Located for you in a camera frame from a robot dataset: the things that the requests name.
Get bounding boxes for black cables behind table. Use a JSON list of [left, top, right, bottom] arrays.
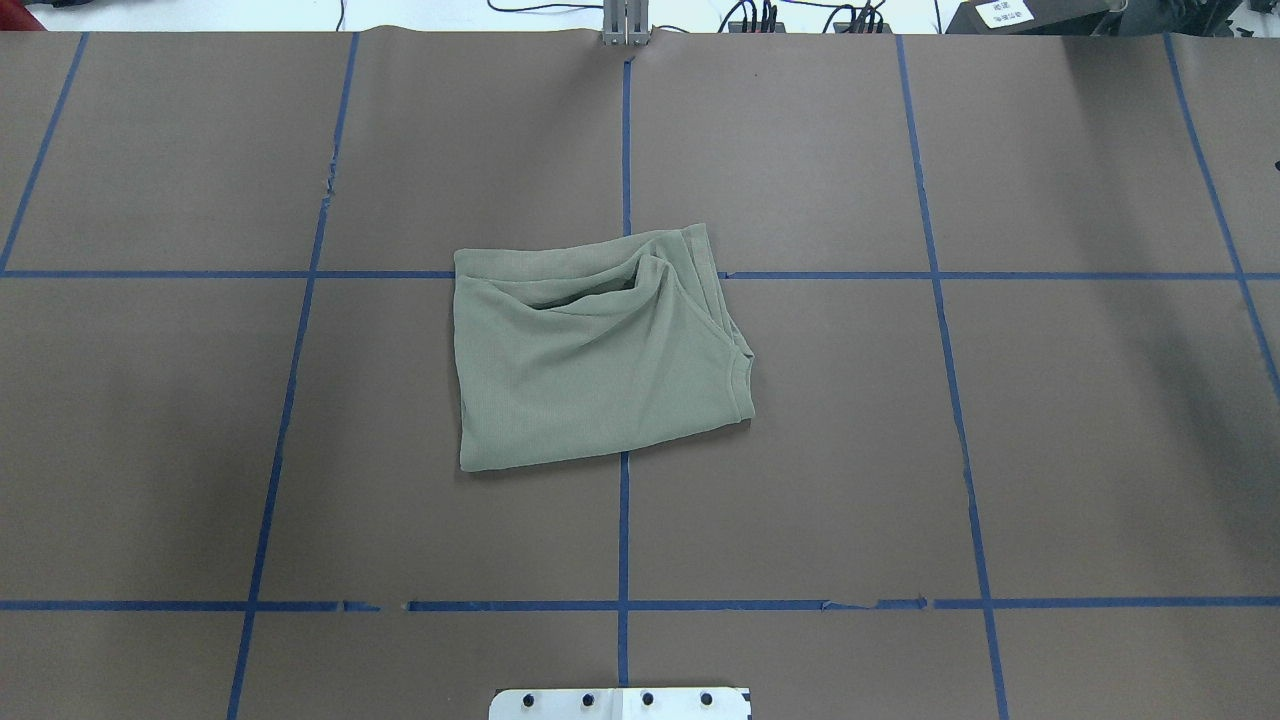
[[488, 0, 943, 36]]

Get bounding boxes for grey aluminium camera post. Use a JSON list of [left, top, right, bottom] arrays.
[[600, 0, 652, 47]]

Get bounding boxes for olive green long-sleeve shirt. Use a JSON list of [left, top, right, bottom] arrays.
[[452, 224, 756, 471]]

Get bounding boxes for black box with white label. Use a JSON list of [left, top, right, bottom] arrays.
[[943, 1, 1129, 36]]

